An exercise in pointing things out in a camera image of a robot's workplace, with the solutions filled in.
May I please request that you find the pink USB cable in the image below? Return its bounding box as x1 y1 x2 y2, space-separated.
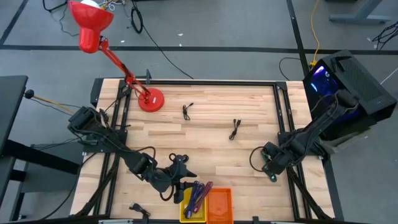
193 181 214 214

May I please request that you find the black floor cable bundle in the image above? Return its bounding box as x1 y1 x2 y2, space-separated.
371 20 398 51

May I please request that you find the orange plastic bin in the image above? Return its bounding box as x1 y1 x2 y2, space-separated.
206 187 234 224

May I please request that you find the purple USB cable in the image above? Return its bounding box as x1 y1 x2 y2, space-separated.
183 180 206 218

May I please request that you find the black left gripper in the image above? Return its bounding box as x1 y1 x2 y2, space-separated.
166 154 198 205

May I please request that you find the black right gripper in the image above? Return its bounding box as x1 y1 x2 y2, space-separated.
261 141 293 183

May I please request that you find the yellow plastic bin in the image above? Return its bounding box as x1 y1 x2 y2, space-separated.
179 186 208 223

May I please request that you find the bundle of coloured wires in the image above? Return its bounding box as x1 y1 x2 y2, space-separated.
98 0 126 10

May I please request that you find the wooden stick with black knob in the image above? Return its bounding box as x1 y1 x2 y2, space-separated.
24 89 77 114

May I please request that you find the yellow floor cable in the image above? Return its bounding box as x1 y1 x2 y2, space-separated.
308 0 322 68

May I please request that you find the red desk lamp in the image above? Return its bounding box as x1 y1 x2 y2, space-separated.
67 0 165 113

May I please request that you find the black aluminium table frame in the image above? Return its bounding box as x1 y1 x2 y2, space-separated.
73 77 345 224

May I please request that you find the black computer tower blue light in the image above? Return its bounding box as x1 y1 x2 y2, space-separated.
302 49 398 141

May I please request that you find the grey metal table leg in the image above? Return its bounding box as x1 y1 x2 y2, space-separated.
328 0 393 25

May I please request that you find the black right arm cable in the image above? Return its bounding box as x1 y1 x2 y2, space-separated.
249 146 269 173

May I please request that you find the silver metal rail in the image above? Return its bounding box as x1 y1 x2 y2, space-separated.
98 218 134 224

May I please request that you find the black desk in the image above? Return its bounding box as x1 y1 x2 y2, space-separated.
0 74 81 222

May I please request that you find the black USB cable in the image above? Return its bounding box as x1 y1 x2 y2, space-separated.
129 202 152 218
229 118 242 141
182 102 195 121

